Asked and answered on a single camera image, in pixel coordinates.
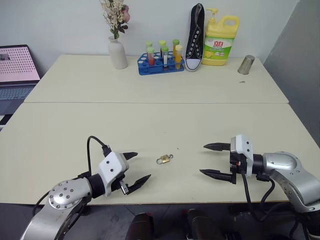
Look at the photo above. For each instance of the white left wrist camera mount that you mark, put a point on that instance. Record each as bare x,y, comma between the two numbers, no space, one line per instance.
111,163

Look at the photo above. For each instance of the green-capped tube red liquid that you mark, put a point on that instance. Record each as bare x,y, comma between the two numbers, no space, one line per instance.
151,56

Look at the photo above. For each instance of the white ceramic vase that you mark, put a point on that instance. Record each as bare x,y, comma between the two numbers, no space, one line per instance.
117,53

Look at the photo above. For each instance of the yellow dish soap bottle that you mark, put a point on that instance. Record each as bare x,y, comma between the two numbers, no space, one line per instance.
220,45

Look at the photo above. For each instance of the dried flower bouquet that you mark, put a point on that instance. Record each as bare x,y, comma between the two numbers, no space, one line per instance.
113,15

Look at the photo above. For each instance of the blue test tube rack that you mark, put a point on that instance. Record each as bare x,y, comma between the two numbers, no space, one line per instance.
152,68

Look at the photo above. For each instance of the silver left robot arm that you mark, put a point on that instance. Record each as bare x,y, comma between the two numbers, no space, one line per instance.
62,197

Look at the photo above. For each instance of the open grey laptop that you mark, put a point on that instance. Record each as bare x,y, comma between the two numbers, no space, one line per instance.
15,65

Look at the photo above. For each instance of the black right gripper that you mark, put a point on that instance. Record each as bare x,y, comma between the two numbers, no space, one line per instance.
235,162

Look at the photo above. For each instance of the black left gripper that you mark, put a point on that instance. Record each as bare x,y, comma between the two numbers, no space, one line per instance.
116,186

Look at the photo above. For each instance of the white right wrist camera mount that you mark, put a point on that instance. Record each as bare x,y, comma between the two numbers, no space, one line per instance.
241,145

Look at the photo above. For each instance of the black canvas sneaker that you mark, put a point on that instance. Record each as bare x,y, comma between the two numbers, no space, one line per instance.
196,37

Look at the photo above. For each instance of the green-capped tube orange liquid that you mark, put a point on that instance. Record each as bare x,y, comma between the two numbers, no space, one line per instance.
175,42

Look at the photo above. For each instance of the small brass padlock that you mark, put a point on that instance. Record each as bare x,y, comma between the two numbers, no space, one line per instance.
164,159

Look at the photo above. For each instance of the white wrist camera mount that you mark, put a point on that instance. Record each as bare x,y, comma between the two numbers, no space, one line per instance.
241,145
111,163

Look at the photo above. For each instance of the metal cup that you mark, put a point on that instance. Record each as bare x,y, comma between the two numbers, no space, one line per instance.
246,65

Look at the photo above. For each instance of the dark rounded shape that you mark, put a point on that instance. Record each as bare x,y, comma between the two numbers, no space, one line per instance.
140,226
200,225

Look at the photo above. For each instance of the yellow-capped tube orange liquid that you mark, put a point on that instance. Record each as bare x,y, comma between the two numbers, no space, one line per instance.
178,55

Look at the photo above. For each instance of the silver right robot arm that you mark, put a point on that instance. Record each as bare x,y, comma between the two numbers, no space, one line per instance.
287,162

